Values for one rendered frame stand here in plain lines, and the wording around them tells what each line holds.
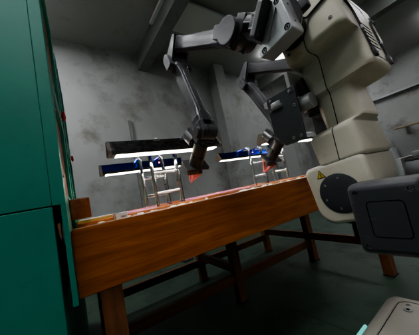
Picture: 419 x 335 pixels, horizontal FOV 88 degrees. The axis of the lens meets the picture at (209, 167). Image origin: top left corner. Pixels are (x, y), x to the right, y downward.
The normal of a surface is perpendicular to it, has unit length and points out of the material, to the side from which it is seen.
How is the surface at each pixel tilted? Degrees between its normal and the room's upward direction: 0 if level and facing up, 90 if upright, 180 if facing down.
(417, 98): 90
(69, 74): 90
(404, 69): 90
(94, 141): 90
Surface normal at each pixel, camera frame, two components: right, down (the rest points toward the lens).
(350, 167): -0.80, 0.10
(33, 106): 0.49, -0.19
